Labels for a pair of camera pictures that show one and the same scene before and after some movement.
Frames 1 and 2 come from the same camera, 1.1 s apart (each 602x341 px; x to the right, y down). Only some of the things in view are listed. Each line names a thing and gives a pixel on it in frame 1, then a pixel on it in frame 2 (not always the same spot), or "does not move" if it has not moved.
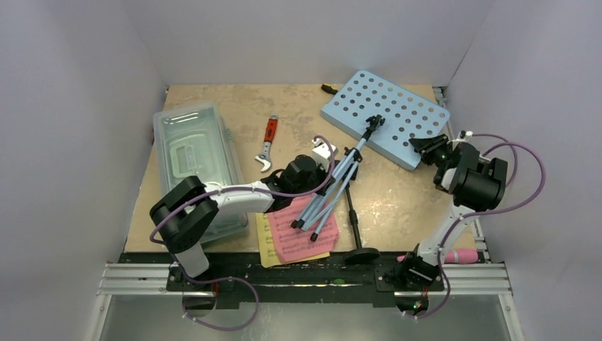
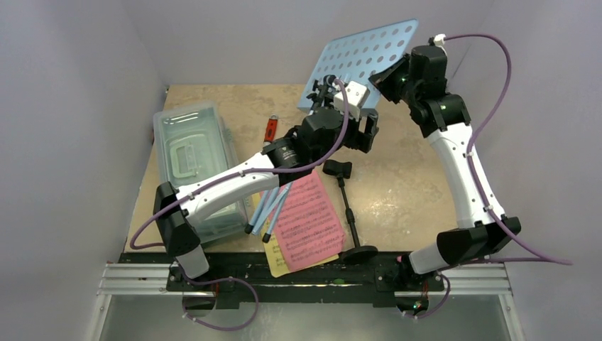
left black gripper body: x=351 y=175 to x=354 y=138
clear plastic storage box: x=193 y=140 does not move
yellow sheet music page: x=268 y=250 to x=277 y=264
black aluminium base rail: x=241 y=279 does not move
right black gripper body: x=434 y=150 to x=388 y=84
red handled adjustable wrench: x=270 y=133 does not move
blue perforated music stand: x=380 y=115 to x=358 y=59
